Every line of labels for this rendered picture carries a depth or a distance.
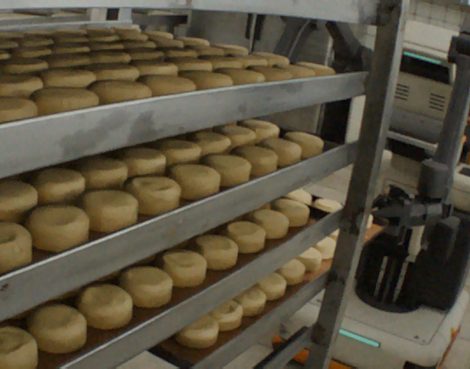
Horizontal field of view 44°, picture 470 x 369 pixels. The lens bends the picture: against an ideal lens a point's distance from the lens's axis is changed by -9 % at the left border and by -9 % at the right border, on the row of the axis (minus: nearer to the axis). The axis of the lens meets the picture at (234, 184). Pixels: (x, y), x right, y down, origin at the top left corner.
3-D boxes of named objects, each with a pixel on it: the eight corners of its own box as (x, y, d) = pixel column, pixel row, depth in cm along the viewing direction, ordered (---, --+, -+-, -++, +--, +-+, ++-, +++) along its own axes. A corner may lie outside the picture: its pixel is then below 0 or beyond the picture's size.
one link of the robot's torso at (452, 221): (380, 243, 224) (395, 181, 216) (447, 267, 211) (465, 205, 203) (354, 267, 202) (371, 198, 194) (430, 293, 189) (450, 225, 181)
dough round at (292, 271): (278, 287, 81) (281, 274, 80) (259, 271, 85) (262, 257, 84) (309, 283, 83) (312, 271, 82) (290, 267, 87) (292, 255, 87)
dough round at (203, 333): (224, 346, 65) (227, 331, 65) (181, 351, 63) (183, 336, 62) (205, 323, 69) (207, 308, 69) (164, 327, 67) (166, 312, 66)
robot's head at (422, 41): (407, 47, 193) (403, 14, 181) (465, 63, 183) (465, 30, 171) (394, 76, 187) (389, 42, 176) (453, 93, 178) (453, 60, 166)
